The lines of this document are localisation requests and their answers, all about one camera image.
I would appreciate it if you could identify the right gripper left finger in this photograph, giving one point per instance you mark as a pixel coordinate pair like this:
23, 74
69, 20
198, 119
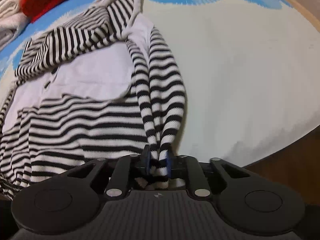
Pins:
125, 172

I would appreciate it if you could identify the blue patterned bed sheet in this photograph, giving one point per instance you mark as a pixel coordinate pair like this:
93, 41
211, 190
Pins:
250, 68

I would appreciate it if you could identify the black white striped hooded sweater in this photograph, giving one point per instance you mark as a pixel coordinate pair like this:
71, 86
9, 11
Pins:
104, 84

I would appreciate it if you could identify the white folded quilt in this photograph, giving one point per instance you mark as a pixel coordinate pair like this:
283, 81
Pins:
13, 21

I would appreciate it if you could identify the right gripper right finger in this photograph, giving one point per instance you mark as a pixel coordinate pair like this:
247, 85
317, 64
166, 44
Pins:
186, 174

